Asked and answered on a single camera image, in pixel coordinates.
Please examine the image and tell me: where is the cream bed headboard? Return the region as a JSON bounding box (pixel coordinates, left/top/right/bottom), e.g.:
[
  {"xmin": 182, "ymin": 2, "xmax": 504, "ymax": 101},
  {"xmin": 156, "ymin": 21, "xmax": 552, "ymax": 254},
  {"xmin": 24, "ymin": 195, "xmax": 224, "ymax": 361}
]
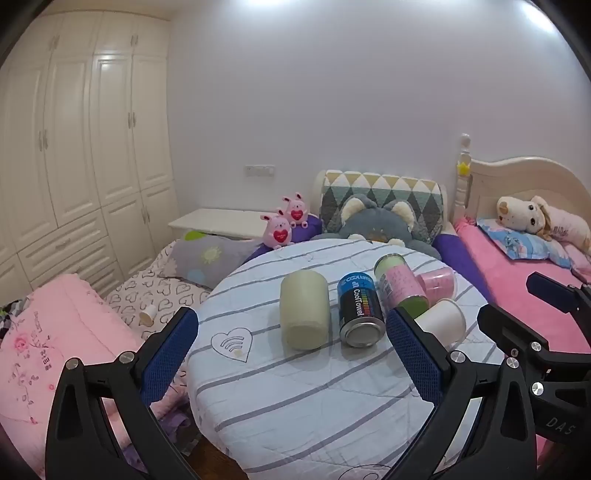
[{"xmin": 454, "ymin": 133, "xmax": 591, "ymax": 223}]

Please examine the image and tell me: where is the grey cat plush cushion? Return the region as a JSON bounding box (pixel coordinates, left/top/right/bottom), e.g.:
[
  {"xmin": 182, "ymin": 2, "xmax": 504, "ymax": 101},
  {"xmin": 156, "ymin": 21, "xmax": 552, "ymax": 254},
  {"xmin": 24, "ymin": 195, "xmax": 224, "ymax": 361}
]
[{"xmin": 311, "ymin": 193, "xmax": 442, "ymax": 260}]

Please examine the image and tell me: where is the pink plastic cup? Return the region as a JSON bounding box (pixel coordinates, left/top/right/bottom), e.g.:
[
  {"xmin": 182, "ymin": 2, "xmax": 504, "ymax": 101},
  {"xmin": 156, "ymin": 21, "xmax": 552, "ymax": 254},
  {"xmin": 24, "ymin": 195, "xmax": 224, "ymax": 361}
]
[{"xmin": 416, "ymin": 266, "xmax": 458, "ymax": 304}]

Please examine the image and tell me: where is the purple cushion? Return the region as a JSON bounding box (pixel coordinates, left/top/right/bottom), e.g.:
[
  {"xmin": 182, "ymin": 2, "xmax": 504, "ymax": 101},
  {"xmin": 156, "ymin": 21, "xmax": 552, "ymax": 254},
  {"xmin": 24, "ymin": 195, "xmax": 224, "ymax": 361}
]
[{"xmin": 288, "ymin": 214, "xmax": 324, "ymax": 244}]

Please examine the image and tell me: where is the white paper cup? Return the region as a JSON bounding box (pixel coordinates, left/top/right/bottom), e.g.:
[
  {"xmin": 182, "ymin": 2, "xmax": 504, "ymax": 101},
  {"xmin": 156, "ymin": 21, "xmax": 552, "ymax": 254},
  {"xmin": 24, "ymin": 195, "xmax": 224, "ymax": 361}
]
[{"xmin": 413, "ymin": 298, "xmax": 467, "ymax": 345}]

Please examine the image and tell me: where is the pink and green can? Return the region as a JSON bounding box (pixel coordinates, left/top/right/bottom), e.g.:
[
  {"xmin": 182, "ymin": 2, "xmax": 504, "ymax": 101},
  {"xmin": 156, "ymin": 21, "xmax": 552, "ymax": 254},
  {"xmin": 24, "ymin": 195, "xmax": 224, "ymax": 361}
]
[{"xmin": 373, "ymin": 253, "xmax": 430, "ymax": 320}]

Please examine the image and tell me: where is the purple bed cloth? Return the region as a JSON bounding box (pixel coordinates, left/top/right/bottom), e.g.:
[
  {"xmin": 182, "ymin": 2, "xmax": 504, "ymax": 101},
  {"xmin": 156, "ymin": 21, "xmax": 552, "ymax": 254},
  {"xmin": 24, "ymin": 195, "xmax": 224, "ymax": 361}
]
[{"xmin": 431, "ymin": 233, "xmax": 496, "ymax": 306}]

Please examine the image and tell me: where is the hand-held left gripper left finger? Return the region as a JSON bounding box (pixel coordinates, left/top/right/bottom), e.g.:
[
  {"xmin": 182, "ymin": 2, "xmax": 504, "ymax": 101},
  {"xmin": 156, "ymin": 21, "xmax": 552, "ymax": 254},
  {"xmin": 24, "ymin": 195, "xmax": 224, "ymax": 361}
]
[{"xmin": 45, "ymin": 306, "xmax": 199, "ymax": 480}]

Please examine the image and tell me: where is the pink bunny toy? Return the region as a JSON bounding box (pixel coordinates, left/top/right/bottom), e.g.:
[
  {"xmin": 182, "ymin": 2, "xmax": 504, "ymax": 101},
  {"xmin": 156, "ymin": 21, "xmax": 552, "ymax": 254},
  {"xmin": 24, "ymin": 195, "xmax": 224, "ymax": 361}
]
[
  {"xmin": 262, "ymin": 210, "xmax": 293, "ymax": 250},
  {"xmin": 282, "ymin": 193, "xmax": 310, "ymax": 228}
]

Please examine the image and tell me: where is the white bedside table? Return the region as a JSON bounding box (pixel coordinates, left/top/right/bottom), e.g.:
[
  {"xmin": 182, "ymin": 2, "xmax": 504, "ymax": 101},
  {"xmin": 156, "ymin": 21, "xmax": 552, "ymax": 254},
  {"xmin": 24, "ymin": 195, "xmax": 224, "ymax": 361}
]
[{"xmin": 167, "ymin": 208, "xmax": 278, "ymax": 241}]

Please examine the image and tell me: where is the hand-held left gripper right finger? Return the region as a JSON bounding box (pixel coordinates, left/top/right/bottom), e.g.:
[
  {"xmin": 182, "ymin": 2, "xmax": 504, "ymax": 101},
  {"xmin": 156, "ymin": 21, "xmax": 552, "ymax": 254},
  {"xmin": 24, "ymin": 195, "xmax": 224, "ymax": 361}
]
[{"xmin": 386, "ymin": 305, "xmax": 539, "ymax": 480}]

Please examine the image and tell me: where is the blue metal can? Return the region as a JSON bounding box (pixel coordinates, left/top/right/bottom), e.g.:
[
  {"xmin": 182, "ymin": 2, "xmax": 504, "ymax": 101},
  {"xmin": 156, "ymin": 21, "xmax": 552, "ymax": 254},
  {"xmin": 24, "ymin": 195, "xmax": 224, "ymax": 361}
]
[{"xmin": 337, "ymin": 272, "xmax": 387, "ymax": 348}]

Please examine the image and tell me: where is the pink embroidered quilt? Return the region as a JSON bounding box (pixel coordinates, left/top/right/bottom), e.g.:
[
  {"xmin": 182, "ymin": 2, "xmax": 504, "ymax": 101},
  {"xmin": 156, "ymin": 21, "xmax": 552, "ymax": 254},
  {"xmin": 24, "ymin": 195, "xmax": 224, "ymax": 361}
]
[{"xmin": 0, "ymin": 272, "xmax": 186, "ymax": 464}]

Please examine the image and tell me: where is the striped round table cloth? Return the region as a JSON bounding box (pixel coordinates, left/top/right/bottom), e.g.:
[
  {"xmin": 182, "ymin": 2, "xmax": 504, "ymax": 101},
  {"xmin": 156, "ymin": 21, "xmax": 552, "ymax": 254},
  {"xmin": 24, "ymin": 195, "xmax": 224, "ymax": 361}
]
[{"xmin": 185, "ymin": 238, "xmax": 509, "ymax": 480}]

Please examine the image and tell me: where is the pale green cup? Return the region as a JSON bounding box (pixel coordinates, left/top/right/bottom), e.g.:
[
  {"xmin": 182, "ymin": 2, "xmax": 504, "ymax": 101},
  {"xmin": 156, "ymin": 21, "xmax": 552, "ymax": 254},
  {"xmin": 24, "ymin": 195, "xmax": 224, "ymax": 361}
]
[{"xmin": 280, "ymin": 270, "xmax": 331, "ymax": 350}]

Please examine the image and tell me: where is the pink bed sheet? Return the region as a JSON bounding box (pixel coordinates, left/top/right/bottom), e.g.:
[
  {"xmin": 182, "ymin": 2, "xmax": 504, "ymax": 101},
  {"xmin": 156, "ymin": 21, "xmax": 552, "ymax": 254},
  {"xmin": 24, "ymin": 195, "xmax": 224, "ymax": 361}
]
[{"xmin": 454, "ymin": 216, "xmax": 591, "ymax": 356}]

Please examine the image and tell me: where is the triangle patterned headboard cushion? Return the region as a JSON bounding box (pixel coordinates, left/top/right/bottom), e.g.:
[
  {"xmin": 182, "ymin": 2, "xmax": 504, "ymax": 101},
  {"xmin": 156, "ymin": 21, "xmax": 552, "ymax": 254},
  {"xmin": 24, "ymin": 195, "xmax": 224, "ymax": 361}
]
[{"xmin": 320, "ymin": 169, "xmax": 448, "ymax": 246}]

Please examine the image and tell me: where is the grey dotted pillow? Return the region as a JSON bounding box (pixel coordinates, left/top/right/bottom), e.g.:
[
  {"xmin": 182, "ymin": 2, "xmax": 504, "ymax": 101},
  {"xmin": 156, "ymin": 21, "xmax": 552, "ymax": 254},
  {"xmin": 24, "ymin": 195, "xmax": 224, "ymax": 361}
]
[{"xmin": 168, "ymin": 230, "xmax": 265, "ymax": 290}]

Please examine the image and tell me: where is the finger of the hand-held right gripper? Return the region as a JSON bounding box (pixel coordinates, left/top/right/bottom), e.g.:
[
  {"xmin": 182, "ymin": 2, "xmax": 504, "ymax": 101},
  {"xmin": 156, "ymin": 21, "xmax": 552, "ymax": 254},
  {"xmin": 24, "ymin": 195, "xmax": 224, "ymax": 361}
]
[
  {"xmin": 477, "ymin": 303, "xmax": 591, "ymax": 370},
  {"xmin": 527, "ymin": 272, "xmax": 591, "ymax": 324}
]

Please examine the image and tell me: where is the heart print bed sheet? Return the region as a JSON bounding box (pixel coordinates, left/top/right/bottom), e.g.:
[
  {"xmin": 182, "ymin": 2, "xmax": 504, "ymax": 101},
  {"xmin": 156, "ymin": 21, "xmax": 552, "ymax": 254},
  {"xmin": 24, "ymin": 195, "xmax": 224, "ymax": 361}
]
[{"xmin": 105, "ymin": 239, "xmax": 214, "ymax": 341}]

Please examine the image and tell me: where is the white dog plush toy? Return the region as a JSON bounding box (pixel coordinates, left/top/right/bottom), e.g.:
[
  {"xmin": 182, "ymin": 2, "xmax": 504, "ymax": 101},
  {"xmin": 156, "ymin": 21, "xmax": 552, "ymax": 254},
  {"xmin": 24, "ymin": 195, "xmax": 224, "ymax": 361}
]
[{"xmin": 496, "ymin": 195, "xmax": 553, "ymax": 241}]

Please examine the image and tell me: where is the cream wardrobe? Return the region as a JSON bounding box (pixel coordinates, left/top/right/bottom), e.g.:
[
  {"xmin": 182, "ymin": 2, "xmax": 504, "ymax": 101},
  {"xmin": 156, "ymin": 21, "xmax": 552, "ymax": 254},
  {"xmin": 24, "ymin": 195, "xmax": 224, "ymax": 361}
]
[{"xmin": 0, "ymin": 9, "xmax": 179, "ymax": 301}]

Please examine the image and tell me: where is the blue printed pillow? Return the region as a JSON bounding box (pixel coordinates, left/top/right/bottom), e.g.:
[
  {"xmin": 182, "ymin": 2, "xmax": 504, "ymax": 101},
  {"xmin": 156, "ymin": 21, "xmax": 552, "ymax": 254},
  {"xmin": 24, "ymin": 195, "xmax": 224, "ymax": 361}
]
[{"xmin": 475, "ymin": 217, "xmax": 574, "ymax": 269}]

